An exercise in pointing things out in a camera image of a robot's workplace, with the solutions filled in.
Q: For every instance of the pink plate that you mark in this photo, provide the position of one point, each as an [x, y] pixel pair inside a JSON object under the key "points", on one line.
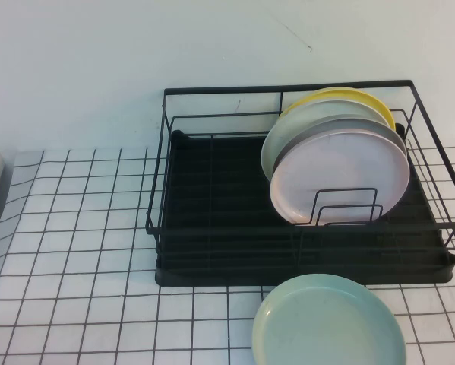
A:
{"points": [[345, 167]]}

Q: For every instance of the pale green-white plate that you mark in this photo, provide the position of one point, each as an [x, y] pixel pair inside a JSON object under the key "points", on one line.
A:
{"points": [[307, 114]]}

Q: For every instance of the grey plate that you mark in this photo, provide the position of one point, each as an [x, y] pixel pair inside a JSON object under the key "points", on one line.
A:
{"points": [[364, 125]]}

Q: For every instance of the yellow plate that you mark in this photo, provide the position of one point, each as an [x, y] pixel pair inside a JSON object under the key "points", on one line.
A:
{"points": [[379, 104]]}

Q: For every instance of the mint green plate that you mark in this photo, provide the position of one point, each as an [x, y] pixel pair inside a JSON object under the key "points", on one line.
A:
{"points": [[326, 323]]}

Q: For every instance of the black plastic drip tray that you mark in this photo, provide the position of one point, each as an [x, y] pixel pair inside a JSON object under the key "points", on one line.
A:
{"points": [[219, 277]]}

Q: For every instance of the white black-grid tablecloth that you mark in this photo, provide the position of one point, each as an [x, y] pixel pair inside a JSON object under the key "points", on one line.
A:
{"points": [[79, 228]]}

